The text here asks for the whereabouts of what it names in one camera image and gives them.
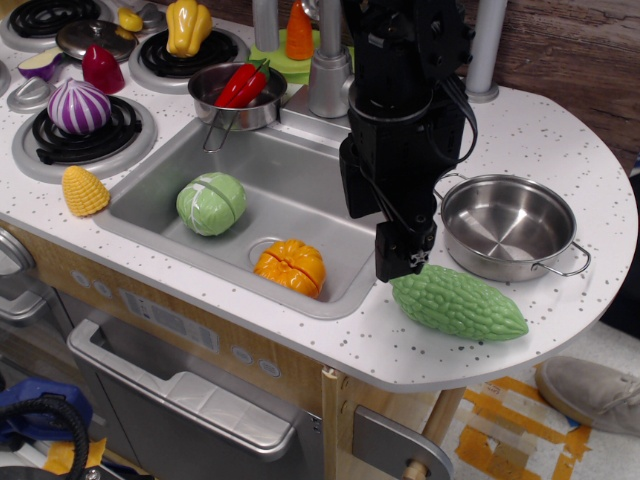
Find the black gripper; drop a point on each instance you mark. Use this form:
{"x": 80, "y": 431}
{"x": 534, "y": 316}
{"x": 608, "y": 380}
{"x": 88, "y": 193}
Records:
{"x": 400, "y": 250}

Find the green bumpy toy squash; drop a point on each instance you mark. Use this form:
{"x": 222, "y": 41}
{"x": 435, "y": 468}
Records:
{"x": 458, "y": 304}

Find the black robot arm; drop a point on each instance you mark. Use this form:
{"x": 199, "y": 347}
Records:
{"x": 407, "y": 113}

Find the steel pot lid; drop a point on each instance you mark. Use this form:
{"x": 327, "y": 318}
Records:
{"x": 75, "y": 39}

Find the orange toy pumpkin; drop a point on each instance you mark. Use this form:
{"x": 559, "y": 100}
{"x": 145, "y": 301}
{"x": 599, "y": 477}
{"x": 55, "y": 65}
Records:
{"x": 295, "y": 265}

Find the grey toy sink basin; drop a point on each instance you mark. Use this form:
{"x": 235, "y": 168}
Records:
{"x": 294, "y": 191}

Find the grey support pole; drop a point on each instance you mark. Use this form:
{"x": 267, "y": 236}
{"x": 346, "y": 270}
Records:
{"x": 480, "y": 84}

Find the green toy cabbage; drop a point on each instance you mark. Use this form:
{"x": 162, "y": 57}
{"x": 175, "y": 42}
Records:
{"x": 211, "y": 203}

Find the silver toy faucet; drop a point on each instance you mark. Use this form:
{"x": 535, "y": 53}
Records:
{"x": 320, "y": 107}

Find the green toy cutting board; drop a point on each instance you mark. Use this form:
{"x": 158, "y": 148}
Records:
{"x": 294, "y": 71}

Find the grey suede shoe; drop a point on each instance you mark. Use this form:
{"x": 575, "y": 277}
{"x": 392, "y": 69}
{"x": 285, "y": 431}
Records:
{"x": 591, "y": 394}

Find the red toy chili pepper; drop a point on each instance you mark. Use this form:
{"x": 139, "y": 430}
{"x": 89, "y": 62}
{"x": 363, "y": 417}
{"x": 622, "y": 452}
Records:
{"x": 245, "y": 85}

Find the orange toy carrot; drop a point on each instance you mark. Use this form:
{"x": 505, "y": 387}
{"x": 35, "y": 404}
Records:
{"x": 299, "y": 40}

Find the small steel saucepan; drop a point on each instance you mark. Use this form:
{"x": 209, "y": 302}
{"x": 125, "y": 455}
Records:
{"x": 206, "y": 85}

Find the grey toy oven door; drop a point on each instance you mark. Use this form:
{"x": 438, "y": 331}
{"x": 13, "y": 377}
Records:
{"x": 184, "y": 418}

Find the front left stove burner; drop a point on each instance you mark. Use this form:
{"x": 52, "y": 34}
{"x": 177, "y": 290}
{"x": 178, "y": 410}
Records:
{"x": 43, "y": 151}

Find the stove burner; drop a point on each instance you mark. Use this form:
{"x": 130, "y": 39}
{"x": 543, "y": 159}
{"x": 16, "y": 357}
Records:
{"x": 33, "y": 26}
{"x": 43, "y": 151}
{"x": 154, "y": 68}

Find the yellow toy bell pepper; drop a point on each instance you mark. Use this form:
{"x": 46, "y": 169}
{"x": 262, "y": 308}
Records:
{"x": 189, "y": 24}

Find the back right stove burner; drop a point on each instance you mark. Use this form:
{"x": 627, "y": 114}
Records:
{"x": 154, "y": 68}

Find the yellow toy corn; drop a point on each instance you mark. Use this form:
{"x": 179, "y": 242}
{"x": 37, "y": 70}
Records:
{"x": 83, "y": 192}

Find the grey back stove knob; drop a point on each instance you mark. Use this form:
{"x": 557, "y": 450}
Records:
{"x": 153, "y": 19}

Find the grey stove knob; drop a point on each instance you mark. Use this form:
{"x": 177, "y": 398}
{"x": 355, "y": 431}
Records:
{"x": 32, "y": 96}
{"x": 153, "y": 19}

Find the dark red toy pepper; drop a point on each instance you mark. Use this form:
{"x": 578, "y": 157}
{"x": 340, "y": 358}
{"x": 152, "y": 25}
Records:
{"x": 101, "y": 69}

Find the purple striped toy onion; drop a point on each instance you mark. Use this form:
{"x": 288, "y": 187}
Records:
{"x": 79, "y": 108}

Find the small yellow toy vegetable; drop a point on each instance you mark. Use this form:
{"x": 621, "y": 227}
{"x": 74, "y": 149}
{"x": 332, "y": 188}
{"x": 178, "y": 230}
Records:
{"x": 129, "y": 20}

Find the purple toy eggplant half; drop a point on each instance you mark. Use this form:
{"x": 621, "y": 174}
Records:
{"x": 43, "y": 65}

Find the back left stove burner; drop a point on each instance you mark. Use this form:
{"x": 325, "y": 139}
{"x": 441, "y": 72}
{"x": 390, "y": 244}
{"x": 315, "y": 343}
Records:
{"x": 33, "y": 26}

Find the steel pot with handles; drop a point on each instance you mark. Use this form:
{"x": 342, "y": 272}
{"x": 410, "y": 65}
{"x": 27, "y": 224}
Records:
{"x": 510, "y": 229}

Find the blue clamp with black hose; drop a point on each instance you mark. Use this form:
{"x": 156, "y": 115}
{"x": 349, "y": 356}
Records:
{"x": 39, "y": 409}

